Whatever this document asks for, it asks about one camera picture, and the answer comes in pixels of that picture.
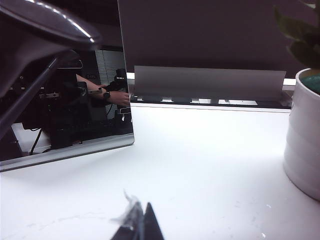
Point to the dark grey desk partition panel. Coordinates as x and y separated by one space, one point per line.
200 32

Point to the black monitor with silver frame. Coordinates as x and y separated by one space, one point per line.
75 112

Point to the green plant in white pot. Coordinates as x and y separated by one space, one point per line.
302 150

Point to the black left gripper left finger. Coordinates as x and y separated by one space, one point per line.
132 230

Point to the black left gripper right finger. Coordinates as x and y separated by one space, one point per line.
153 230

